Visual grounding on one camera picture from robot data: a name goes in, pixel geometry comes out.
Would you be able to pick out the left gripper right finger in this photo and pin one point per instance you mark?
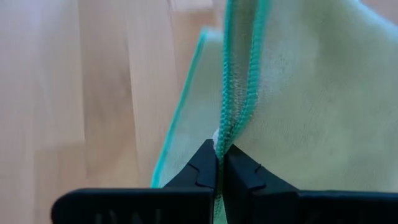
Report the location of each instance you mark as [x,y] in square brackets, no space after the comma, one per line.
[267,205]

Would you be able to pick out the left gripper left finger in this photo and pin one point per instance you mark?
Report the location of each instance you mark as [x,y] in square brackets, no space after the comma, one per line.
[174,205]

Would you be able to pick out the pale green microfiber towel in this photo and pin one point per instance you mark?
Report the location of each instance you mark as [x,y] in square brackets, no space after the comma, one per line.
[311,109]

